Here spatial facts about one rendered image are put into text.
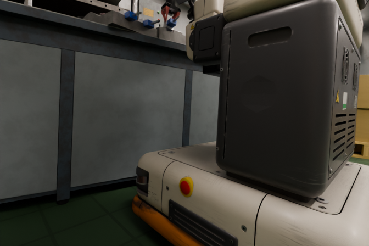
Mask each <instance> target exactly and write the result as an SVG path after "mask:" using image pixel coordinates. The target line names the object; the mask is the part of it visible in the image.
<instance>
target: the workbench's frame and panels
mask: <svg viewBox="0 0 369 246"><path fill-rule="evenodd" d="M219 84H220V77H217V76H212V75H207V74H204V73H203V66H202V65H199V64H196V63H194V62H193V61H192V60H190V59H189V58H188V56H187V51H186V45H183V44H179V43H175V42H170V41H166V40H161V39H158V38H154V37H150V36H146V35H141V34H138V33H134V32H129V31H125V30H121V29H117V28H114V27H110V26H105V25H101V24H96V23H92V22H89V21H85V20H81V19H76V18H72V17H69V16H65V15H60V14H56V13H52V12H47V11H44V10H40V9H36V8H31V7H27V6H24V5H20V4H15V3H11V2H7V1H3V0H0V204H2V203H8V202H14V201H18V200H24V199H30V198H36V197H41V196H45V195H51V194H56V199H57V204H58V205H62V204H66V203H67V202H68V201H69V199H70V191H75V190H78V189H85V188H91V187H97V186H102V185H108V184H112V183H118V182H124V181H130V180H135V179H136V178H137V174H136V168H137V166H138V161H139V159H140V158H141V156H143V155H144V154H146V153H149V152H155V151H159V150H166V149H172V148H178V147H185V146H191V145H195V144H202V143H208V142H215V141H216V136H217V116H218V104H219Z"/></svg>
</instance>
